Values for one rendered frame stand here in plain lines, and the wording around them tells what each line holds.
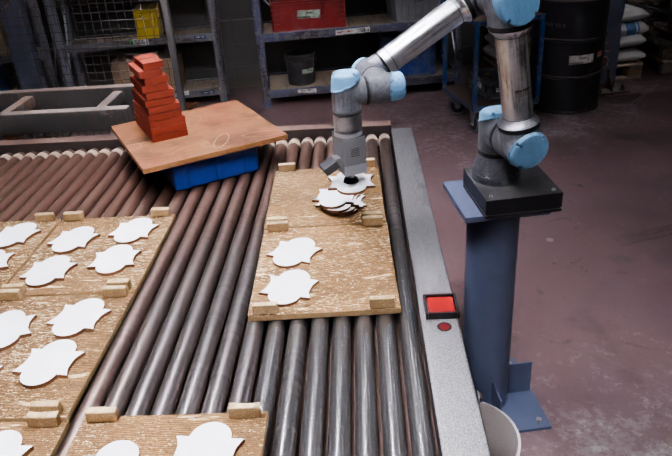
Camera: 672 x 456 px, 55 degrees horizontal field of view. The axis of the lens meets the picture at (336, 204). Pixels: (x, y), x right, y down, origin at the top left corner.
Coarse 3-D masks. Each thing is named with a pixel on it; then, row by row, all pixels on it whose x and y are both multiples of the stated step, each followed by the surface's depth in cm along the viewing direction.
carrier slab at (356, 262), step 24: (264, 240) 179; (288, 240) 178; (336, 240) 176; (360, 240) 175; (384, 240) 174; (264, 264) 167; (312, 264) 166; (336, 264) 165; (360, 264) 164; (384, 264) 164; (264, 288) 157; (312, 288) 156; (336, 288) 156; (360, 288) 155; (384, 288) 154; (288, 312) 148; (312, 312) 148; (336, 312) 147; (360, 312) 147; (384, 312) 147
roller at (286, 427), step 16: (320, 144) 245; (320, 160) 232; (304, 320) 149; (288, 336) 144; (304, 336) 144; (288, 352) 138; (304, 352) 140; (288, 368) 134; (288, 384) 129; (288, 400) 125; (288, 416) 121; (288, 432) 118; (272, 448) 116; (288, 448) 115
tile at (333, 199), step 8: (320, 192) 196; (328, 192) 196; (336, 192) 195; (312, 200) 192; (320, 200) 191; (328, 200) 191; (336, 200) 190; (344, 200) 190; (352, 200) 190; (328, 208) 188; (336, 208) 188
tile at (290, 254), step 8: (296, 240) 176; (304, 240) 176; (312, 240) 175; (280, 248) 172; (288, 248) 172; (296, 248) 172; (304, 248) 172; (312, 248) 171; (320, 248) 171; (272, 256) 170; (280, 256) 169; (288, 256) 169; (296, 256) 168; (304, 256) 168; (312, 256) 169; (280, 264) 165; (288, 264) 165; (296, 264) 165
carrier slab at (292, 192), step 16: (288, 176) 216; (304, 176) 216; (320, 176) 215; (272, 192) 206; (288, 192) 205; (304, 192) 205; (368, 192) 202; (272, 208) 196; (288, 208) 195; (304, 208) 195; (368, 208) 192; (288, 224) 186; (304, 224) 186; (320, 224) 185; (336, 224) 185; (352, 224) 184
